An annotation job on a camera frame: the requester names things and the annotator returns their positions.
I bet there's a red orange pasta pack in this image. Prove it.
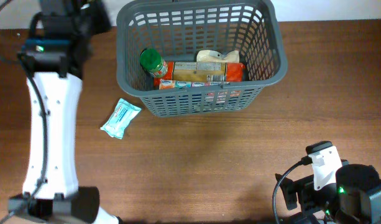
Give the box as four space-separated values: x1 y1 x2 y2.
154 62 246 86

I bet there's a blue tissue pack box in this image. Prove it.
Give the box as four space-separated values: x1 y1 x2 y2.
158 80 227 90

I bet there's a light green wipes pack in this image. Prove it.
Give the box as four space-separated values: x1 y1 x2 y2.
100 98 142 139

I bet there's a green lid jar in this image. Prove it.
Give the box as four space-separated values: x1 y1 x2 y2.
140 49 168 78

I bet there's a grey plastic basket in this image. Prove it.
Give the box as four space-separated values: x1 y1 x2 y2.
116 0 288 117

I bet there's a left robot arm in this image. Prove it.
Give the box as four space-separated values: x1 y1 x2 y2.
7 1 121 223

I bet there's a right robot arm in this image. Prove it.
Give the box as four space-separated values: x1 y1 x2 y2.
272 161 381 224

